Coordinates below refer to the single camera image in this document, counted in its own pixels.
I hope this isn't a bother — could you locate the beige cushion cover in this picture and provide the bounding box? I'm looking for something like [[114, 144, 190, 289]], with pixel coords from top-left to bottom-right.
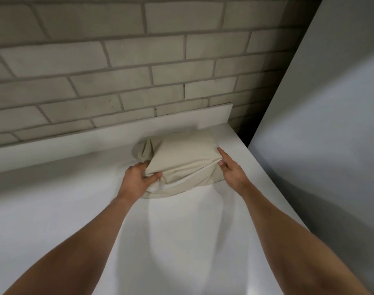
[[132, 129, 227, 200]]

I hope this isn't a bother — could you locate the person's right hand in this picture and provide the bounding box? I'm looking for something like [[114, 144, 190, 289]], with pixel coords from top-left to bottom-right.
[[217, 147, 251, 194]]

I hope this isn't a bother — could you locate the person's right forearm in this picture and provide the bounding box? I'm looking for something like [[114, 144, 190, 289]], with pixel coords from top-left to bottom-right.
[[240, 182, 372, 295]]

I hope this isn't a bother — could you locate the person's left hand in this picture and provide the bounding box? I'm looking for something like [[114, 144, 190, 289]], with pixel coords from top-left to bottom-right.
[[118, 162, 163, 202]]

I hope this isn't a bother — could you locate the white cabinet panel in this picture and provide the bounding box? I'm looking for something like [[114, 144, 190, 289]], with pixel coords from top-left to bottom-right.
[[248, 0, 374, 295]]

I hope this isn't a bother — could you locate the person's left forearm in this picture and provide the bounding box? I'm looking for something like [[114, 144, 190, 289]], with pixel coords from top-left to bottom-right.
[[2, 195, 139, 295]]

